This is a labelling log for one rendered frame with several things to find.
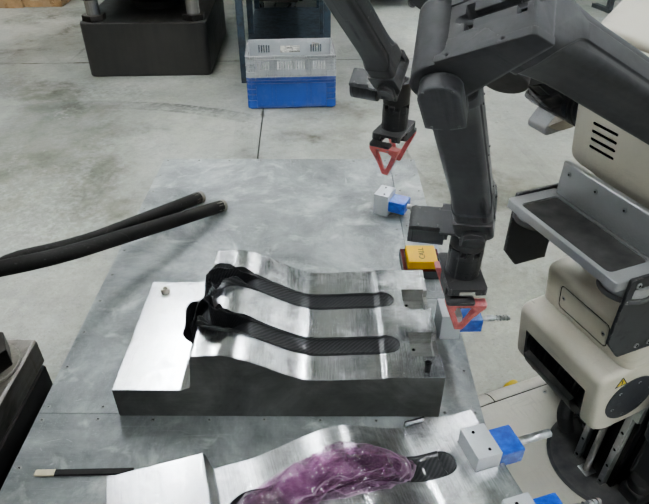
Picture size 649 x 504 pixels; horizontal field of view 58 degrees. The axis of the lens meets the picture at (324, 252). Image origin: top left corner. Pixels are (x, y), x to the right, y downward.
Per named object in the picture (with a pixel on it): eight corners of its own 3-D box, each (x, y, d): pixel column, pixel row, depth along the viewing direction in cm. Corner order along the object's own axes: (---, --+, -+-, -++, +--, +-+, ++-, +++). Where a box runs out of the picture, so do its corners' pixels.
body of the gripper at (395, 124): (371, 140, 126) (372, 107, 122) (388, 123, 134) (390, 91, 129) (399, 146, 124) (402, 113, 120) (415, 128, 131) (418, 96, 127)
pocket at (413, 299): (424, 305, 105) (426, 289, 102) (428, 325, 100) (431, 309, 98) (399, 305, 105) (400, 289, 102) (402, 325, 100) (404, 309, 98)
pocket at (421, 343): (433, 348, 96) (436, 332, 94) (438, 373, 91) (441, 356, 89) (405, 348, 96) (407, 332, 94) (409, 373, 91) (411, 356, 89)
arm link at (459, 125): (470, 86, 49) (482, -18, 52) (403, 89, 51) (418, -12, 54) (493, 254, 87) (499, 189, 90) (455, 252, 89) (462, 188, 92)
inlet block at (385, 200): (431, 216, 139) (434, 196, 135) (425, 226, 135) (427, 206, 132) (380, 203, 143) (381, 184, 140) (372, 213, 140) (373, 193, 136)
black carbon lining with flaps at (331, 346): (391, 299, 103) (395, 256, 98) (400, 367, 90) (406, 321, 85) (195, 299, 103) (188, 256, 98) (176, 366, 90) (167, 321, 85)
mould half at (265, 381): (417, 306, 112) (425, 249, 104) (439, 416, 91) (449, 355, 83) (158, 306, 112) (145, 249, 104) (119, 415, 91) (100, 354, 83)
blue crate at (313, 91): (332, 86, 434) (333, 57, 421) (335, 108, 400) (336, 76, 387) (250, 88, 432) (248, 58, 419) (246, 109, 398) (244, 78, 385)
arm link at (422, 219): (487, 240, 84) (492, 186, 86) (407, 231, 86) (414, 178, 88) (475, 265, 95) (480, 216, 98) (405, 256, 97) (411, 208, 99)
